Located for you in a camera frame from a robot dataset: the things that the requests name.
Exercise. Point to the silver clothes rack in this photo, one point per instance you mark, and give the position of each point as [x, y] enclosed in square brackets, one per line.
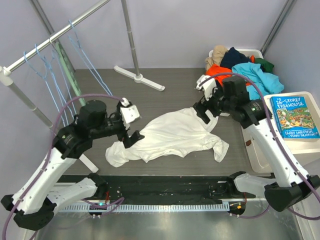
[5, 72]

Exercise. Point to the blue wire hanger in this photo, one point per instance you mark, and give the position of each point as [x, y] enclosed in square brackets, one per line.
[59, 75]
[75, 42]
[45, 76]

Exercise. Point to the beige garment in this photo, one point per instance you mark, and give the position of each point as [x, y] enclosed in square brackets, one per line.
[216, 57]

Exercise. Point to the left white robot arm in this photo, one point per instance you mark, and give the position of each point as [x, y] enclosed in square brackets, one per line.
[35, 205]

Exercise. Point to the dark green garment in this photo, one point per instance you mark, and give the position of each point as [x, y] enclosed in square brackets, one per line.
[266, 66]

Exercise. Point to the blue treehouse book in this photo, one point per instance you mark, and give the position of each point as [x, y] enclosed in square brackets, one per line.
[293, 118]

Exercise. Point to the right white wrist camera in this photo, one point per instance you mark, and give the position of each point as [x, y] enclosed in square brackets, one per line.
[206, 84]

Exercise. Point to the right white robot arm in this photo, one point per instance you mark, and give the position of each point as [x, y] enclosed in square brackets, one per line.
[291, 183]

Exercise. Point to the cyan t shirt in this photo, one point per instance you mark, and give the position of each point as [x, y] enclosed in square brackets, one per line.
[267, 83]

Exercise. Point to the white drawer unit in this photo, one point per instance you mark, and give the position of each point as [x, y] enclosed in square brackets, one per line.
[304, 150]

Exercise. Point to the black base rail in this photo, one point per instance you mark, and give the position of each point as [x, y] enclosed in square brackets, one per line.
[170, 190]

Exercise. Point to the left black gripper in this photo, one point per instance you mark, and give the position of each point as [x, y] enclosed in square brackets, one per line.
[124, 136]

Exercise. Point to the orange t shirt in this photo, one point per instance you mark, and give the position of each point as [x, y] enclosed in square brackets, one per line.
[217, 69]

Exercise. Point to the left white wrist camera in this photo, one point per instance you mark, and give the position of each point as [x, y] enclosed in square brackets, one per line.
[129, 112]

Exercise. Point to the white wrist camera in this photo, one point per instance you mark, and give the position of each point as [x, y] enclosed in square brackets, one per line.
[129, 112]
[206, 84]

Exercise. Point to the white t shirt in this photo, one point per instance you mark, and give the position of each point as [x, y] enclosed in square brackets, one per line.
[176, 133]

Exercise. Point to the white laundry basket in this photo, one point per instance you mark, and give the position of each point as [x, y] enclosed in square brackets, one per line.
[225, 60]

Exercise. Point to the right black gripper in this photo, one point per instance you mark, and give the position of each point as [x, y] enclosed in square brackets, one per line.
[201, 109]

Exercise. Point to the green plastic hanger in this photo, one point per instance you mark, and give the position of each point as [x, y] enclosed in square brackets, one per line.
[67, 68]

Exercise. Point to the navy garment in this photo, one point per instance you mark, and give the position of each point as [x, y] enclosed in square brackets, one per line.
[233, 57]

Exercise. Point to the white slotted cable duct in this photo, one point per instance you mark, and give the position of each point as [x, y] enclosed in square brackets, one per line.
[83, 207]

